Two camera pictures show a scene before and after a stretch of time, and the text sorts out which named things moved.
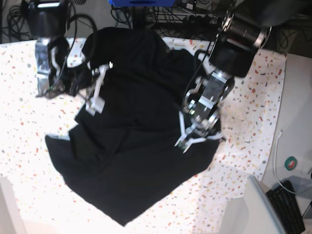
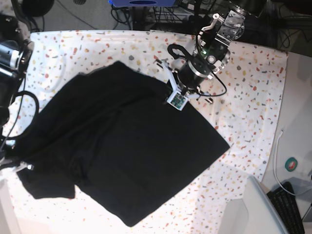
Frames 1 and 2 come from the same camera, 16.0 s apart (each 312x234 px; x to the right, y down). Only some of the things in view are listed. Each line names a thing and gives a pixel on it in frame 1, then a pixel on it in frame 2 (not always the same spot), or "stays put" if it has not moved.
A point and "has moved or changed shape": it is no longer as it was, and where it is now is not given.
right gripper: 203,105 → 209,57
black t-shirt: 121,150 has moved or changed shape
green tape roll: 290,163 stays put
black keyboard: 285,207 stays put
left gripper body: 52,55 → 18,165
